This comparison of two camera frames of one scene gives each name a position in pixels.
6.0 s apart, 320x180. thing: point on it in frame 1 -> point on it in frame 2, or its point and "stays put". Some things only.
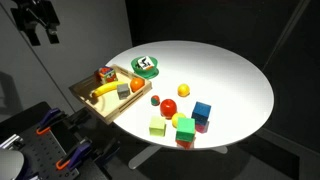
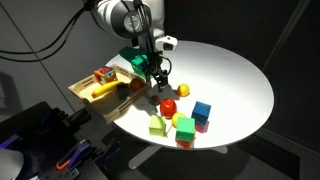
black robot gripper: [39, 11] -> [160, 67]
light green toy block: [157, 126] stays put
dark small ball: [155, 100] stays put
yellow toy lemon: [183, 90] stays put
